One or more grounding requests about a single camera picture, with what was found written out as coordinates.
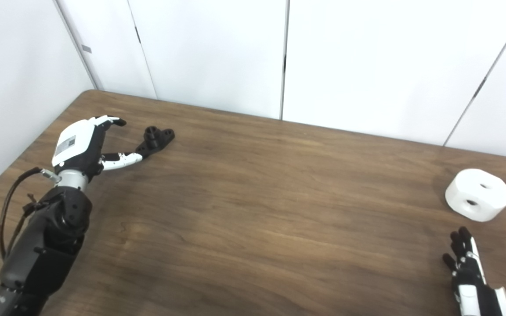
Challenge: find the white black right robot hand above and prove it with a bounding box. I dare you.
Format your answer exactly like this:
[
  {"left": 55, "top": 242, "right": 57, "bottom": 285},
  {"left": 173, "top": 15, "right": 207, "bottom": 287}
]
[{"left": 442, "top": 226, "right": 506, "bottom": 316}]

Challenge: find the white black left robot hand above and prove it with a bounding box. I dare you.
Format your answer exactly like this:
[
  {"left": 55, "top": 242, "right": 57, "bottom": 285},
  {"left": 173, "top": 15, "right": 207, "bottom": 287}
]
[{"left": 51, "top": 115, "right": 144, "bottom": 181}]

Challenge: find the black flanged holder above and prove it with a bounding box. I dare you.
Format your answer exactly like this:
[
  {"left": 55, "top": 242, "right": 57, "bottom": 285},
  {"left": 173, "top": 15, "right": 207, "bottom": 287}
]
[{"left": 135, "top": 126, "right": 176, "bottom": 159}]

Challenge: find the round white piece with holes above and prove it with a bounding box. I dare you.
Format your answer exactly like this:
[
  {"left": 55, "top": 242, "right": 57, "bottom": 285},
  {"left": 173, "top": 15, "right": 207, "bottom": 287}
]
[{"left": 445, "top": 169, "right": 506, "bottom": 222}]

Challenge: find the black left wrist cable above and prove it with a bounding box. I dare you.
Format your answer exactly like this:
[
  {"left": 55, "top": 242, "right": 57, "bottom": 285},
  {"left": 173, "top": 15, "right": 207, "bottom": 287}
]
[{"left": 0, "top": 167, "right": 57, "bottom": 260}]

